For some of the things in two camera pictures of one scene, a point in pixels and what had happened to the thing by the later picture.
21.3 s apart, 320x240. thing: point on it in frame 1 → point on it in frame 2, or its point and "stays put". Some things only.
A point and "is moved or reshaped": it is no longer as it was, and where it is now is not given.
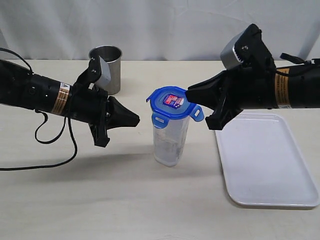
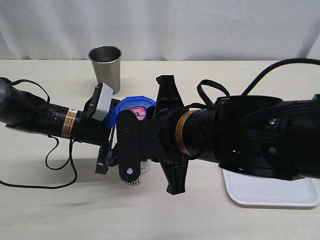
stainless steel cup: [112, 55] stays put
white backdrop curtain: [155, 30] stays put
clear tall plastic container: [169, 142] is moved or reshaped
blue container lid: [169, 102] is moved or reshaped
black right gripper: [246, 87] → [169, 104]
